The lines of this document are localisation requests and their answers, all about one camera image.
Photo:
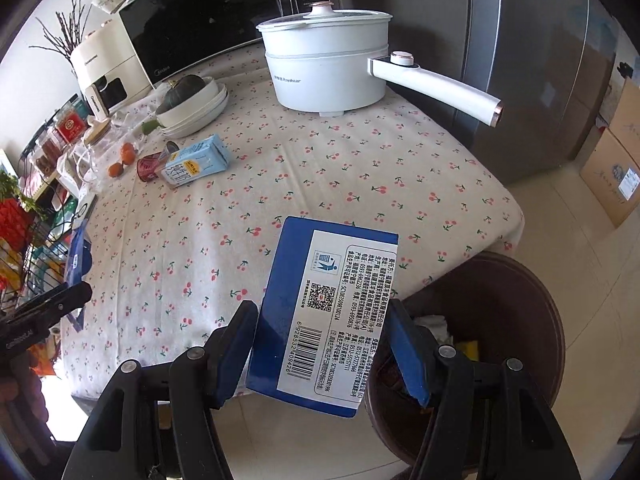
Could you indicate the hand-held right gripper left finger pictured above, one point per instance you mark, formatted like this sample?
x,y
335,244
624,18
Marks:
x,y
235,355

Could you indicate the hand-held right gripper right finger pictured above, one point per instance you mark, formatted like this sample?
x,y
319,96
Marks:
x,y
407,355

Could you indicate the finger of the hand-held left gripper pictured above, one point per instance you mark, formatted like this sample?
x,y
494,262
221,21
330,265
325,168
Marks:
x,y
65,300

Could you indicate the blue cardboard box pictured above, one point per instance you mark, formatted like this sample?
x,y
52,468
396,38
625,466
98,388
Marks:
x,y
295,270

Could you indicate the brown round bin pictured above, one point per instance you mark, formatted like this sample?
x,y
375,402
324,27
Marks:
x,y
525,310

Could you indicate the blue pouch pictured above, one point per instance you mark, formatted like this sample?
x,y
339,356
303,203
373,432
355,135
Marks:
x,y
77,260

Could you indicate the small orange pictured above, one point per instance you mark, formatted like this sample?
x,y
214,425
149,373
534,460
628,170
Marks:
x,y
116,169
129,152

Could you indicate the open pink can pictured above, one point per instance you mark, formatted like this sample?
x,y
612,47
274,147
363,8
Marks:
x,y
150,167

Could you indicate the red tin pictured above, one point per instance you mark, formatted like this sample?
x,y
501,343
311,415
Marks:
x,y
70,127

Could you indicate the green vegetable piece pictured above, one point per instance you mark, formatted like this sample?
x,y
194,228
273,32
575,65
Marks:
x,y
149,127

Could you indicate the cherry print tablecloth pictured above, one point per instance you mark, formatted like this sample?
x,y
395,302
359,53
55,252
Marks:
x,y
300,170

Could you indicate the light blue drink carton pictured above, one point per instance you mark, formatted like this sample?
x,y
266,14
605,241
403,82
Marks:
x,y
200,157

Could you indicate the white bowl with squash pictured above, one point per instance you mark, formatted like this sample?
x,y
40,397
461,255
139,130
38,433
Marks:
x,y
200,110

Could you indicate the dark green squash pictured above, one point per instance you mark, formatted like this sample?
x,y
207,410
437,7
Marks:
x,y
182,92

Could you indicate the cream white appliance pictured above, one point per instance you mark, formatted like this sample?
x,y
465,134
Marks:
x,y
105,60

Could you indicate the bare twigs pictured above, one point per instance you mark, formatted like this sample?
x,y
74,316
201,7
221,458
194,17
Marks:
x,y
65,30

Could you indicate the white electric pot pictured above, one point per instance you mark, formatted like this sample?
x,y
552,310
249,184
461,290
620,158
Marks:
x,y
325,70

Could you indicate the black microwave oven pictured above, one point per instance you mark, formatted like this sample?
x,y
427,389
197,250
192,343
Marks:
x,y
200,20

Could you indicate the grey refrigerator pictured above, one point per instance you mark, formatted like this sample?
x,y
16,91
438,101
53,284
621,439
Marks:
x,y
525,60

